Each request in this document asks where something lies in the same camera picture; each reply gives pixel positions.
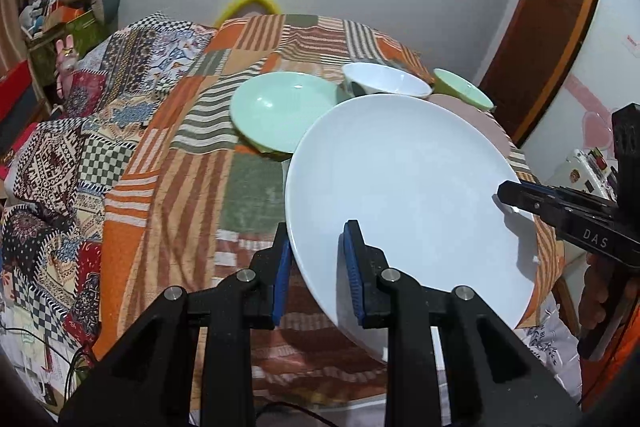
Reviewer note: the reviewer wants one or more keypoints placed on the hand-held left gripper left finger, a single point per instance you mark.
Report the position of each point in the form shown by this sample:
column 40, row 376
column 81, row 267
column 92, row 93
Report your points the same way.
column 281, row 279

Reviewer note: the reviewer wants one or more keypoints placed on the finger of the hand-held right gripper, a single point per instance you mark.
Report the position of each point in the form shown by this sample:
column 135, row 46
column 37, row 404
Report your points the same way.
column 535, row 204
column 585, row 197

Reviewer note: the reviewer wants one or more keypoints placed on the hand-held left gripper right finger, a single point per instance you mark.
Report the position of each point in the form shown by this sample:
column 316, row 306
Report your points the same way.
column 353, row 279

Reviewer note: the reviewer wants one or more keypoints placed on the large white plate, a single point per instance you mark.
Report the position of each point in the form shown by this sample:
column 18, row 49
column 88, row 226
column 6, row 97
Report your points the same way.
column 400, row 187

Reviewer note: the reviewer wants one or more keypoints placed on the green bowl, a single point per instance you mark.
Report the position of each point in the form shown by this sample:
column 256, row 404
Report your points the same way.
column 460, row 89

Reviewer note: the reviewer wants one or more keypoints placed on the mint green plate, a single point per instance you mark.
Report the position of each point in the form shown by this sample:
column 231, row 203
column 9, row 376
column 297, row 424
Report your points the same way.
column 280, row 112

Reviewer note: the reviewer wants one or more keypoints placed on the white bowl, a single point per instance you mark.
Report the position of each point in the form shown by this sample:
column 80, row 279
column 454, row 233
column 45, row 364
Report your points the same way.
column 385, row 79

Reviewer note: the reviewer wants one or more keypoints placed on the person's right hand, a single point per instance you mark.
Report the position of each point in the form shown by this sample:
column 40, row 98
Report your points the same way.
column 597, row 302

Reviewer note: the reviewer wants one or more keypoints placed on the white case with stickers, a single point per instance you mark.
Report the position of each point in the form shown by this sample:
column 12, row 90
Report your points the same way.
column 590, row 172

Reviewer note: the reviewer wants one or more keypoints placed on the striped orange tablecloth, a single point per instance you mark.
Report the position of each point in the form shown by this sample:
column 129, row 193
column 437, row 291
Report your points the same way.
column 200, row 187

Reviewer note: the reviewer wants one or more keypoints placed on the white floral cloth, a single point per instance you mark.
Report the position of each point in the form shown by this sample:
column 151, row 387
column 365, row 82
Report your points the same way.
column 550, row 342

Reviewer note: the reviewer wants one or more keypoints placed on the brown wooden door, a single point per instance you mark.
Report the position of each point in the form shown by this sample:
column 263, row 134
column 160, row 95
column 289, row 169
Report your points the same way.
column 545, row 37

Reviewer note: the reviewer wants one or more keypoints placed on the patchwork printed blanket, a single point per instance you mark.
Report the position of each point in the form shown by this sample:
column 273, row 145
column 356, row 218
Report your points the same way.
column 50, row 187

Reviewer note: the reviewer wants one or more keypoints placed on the yellow chair back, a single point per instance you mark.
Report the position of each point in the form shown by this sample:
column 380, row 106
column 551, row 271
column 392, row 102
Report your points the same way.
column 250, row 3

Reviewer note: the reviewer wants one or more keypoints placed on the pink bunny toy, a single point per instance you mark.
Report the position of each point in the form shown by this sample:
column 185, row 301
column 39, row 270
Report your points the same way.
column 65, row 59

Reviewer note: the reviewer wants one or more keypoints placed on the red box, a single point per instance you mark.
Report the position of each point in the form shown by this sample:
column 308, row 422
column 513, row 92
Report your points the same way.
column 17, row 107

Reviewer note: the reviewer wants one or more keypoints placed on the green cardboard box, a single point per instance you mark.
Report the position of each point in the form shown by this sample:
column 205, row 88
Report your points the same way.
column 80, row 24

